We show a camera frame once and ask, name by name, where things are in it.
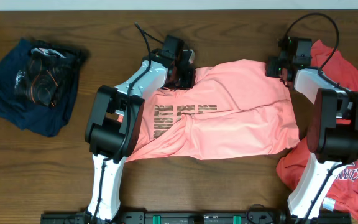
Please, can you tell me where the pink shirt with bronze lettering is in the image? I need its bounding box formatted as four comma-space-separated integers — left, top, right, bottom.
130, 60, 299, 161

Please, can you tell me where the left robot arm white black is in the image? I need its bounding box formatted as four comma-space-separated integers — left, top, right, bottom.
84, 49, 195, 223

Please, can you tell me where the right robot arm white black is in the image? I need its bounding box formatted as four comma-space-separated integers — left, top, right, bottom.
266, 35, 358, 223

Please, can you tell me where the black shirt orange swirl print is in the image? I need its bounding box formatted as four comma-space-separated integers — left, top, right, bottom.
14, 40, 88, 108

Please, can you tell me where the red shirt with navy lettering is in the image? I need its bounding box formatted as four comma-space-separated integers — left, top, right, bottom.
276, 40, 358, 220

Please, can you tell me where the navy blue folded shirt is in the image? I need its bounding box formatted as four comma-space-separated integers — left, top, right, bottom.
0, 39, 80, 137

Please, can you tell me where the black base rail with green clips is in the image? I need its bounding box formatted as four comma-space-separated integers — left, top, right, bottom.
40, 205, 352, 224

